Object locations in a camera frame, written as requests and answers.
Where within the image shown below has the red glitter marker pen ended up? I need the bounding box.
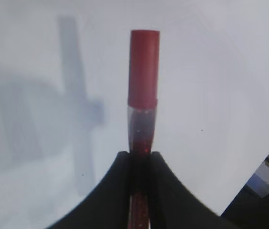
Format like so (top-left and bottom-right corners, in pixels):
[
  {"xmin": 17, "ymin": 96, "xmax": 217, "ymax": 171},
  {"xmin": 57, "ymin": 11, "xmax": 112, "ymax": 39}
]
[{"xmin": 127, "ymin": 30, "xmax": 160, "ymax": 229}]

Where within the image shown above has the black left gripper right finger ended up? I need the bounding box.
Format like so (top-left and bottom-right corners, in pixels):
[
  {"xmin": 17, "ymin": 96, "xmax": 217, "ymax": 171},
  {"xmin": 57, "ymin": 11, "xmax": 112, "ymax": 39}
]
[{"xmin": 148, "ymin": 152, "xmax": 237, "ymax": 229}]

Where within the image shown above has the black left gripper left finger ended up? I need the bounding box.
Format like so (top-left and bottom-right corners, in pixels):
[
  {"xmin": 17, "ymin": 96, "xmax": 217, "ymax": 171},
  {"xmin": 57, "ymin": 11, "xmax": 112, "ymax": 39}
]
[{"xmin": 49, "ymin": 151, "xmax": 130, "ymax": 229}]

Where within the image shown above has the white table leg frame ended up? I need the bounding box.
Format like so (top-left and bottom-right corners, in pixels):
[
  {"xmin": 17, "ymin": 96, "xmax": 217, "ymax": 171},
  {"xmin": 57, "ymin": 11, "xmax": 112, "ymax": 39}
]
[{"xmin": 244, "ymin": 162, "xmax": 269, "ymax": 198}]

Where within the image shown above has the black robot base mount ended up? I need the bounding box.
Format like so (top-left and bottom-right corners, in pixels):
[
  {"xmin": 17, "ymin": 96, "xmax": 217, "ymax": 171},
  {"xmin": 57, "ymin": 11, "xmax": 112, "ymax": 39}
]
[{"xmin": 221, "ymin": 187, "xmax": 269, "ymax": 229}]

